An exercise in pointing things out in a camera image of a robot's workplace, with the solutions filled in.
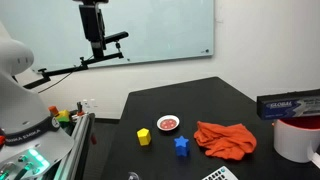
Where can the blue star block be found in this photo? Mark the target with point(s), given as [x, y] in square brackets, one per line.
[181, 146]

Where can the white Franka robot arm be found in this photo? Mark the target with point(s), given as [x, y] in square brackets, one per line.
[16, 100]

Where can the yellow pentagon block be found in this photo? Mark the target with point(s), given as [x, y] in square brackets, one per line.
[144, 136]

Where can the small orange toy block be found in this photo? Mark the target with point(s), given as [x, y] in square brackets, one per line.
[53, 110]

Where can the small white red dish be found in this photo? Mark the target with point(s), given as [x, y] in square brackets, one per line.
[168, 123]

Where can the glass whiteboard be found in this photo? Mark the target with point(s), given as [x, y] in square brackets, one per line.
[160, 30]

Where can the black clamp red base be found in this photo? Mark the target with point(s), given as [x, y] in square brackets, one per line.
[80, 108]

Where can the orange cloth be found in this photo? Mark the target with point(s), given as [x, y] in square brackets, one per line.
[226, 140]

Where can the clear glass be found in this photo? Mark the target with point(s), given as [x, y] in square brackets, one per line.
[134, 176]

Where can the white remote control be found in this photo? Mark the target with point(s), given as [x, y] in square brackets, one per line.
[221, 174]

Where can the dark blue foil box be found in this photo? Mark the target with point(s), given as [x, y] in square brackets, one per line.
[286, 105]

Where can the white mug red inside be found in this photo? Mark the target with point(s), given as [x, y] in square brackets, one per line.
[293, 143]

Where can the aluminium frame rail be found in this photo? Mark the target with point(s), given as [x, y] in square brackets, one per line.
[78, 140]

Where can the black camera on stand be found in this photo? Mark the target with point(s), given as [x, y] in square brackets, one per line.
[91, 23]

